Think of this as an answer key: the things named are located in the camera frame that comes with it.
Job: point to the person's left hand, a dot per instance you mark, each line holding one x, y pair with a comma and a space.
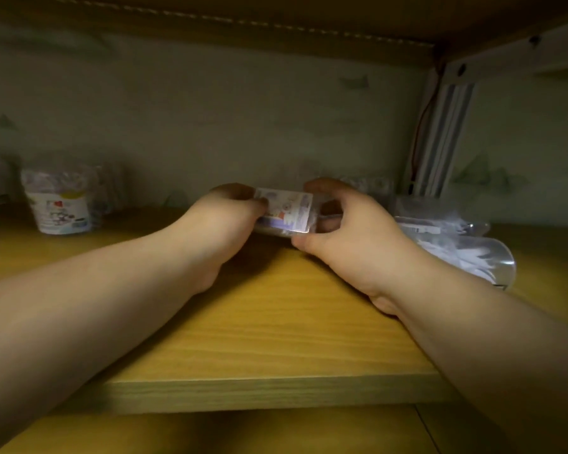
217, 226

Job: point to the person's right hand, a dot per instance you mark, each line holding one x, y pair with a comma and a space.
369, 250

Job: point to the labelled transparent plastic box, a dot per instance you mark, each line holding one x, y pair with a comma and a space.
286, 208

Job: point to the wooden shelf board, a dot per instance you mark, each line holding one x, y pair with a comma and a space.
274, 335
217, 432
265, 14

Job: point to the person's right forearm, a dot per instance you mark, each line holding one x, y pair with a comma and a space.
501, 364

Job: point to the person's left forearm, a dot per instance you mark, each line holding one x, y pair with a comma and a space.
75, 326

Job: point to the white metal crossbar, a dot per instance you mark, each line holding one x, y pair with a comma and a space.
501, 56

